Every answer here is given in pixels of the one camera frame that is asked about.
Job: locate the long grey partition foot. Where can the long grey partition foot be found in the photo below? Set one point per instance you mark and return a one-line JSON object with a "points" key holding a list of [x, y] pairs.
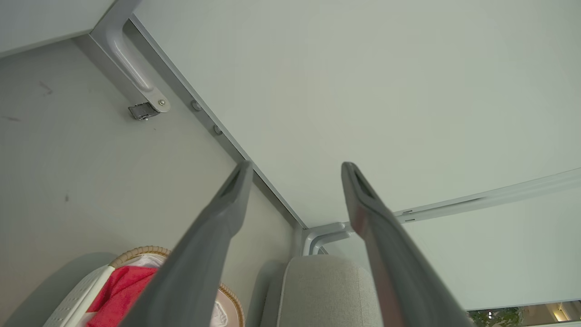
{"points": [[129, 63]]}

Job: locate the green plant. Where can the green plant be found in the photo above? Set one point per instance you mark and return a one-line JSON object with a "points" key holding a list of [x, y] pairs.
{"points": [[499, 316]]}

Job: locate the small grey rail glide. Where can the small grey rail glide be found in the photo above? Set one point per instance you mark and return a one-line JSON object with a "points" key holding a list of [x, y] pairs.
{"points": [[218, 130], [196, 106]]}

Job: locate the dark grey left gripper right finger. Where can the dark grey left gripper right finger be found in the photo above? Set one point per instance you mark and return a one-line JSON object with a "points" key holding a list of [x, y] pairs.
{"points": [[395, 272]]}

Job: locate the white laundry basket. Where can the white laundry basket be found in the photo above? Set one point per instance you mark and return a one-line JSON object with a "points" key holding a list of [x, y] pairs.
{"points": [[77, 299]]}

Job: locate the red and white garment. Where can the red and white garment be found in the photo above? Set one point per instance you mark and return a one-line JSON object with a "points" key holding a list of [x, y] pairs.
{"points": [[118, 295]]}

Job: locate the grey partition post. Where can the grey partition post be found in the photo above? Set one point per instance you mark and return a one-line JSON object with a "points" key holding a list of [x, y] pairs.
{"points": [[499, 194]]}

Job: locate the grey partition base rail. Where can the grey partition base rail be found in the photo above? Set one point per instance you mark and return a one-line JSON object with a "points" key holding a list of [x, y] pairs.
{"points": [[277, 200]]}

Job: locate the white basket liner bag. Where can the white basket liner bag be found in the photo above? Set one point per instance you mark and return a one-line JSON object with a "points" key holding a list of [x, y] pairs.
{"points": [[150, 260]]}

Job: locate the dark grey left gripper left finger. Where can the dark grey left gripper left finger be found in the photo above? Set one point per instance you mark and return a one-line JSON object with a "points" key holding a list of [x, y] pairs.
{"points": [[199, 263]]}

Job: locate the short grey partition foot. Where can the short grey partition foot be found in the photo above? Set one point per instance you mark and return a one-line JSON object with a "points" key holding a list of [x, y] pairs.
{"points": [[333, 235], [308, 236]]}

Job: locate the grey fabric sofa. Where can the grey fabric sofa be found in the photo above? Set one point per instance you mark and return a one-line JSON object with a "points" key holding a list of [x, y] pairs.
{"points": [[317, 295]]}

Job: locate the black caster wheel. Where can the black caster wheel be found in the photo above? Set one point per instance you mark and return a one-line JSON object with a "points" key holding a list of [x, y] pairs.
{"points": [[143, 111]]}

